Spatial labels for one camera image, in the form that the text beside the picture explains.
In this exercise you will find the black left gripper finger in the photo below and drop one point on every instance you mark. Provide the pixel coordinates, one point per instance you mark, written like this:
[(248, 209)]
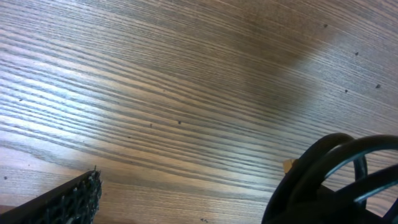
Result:
[(74, 202)]

